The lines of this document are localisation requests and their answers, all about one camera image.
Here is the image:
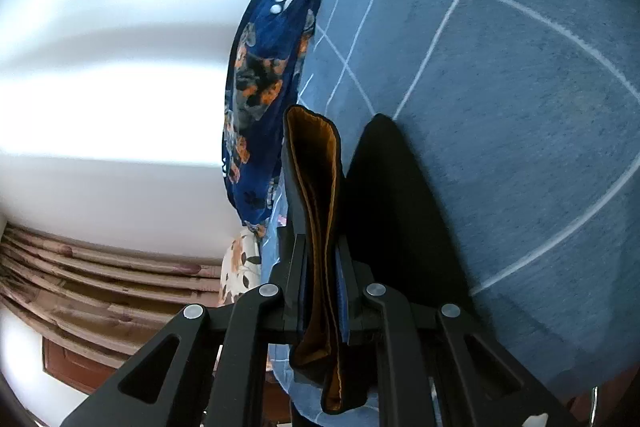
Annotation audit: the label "beige pleated curtain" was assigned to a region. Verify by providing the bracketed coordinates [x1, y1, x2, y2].
[0, 219, 223, 360]

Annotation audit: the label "white orange floral pillow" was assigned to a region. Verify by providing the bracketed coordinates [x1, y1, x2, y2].
[218, 228, 264, 308]

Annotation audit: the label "brown wooden furniture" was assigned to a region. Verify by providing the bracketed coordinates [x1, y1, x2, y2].
[41, 336, 151, 400]

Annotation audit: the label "blue checked bed sheet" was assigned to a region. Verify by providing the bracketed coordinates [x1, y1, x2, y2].
[260, 0, 640, 427]

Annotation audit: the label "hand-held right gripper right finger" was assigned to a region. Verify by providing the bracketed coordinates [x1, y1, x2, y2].
[336, 238, 592, 427]

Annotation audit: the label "navy dog printed blanket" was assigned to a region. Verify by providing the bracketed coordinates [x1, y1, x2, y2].
[220, 0, 342, 238]

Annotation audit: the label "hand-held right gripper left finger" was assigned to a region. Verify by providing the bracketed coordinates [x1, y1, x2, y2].
[60, 234, 308, 427]

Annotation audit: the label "black pants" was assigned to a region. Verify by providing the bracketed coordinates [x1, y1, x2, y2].
[281, 104, 382, 416]

